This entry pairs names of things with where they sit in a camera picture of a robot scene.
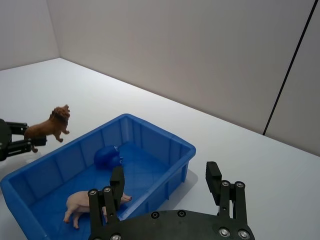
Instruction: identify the blue toy hippo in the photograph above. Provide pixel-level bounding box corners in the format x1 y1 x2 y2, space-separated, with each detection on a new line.
93 145 125 171

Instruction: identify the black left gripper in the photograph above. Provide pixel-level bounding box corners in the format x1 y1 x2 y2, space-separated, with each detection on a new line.
0 118 48 162

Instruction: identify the brown toy lion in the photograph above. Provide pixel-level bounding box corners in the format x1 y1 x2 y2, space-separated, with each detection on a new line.
23 104 72 154

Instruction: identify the pink toy pig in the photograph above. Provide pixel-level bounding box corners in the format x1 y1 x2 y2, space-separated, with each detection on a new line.
63 190 133 230

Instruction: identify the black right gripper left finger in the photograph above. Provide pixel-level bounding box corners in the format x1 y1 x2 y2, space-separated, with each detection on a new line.
87 165 126 234

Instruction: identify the blue plastic bin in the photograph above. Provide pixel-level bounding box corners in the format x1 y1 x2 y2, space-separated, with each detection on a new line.
0 113 197 240

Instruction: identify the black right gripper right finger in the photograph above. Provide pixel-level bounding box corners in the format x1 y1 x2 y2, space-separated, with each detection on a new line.
205 161 249 223

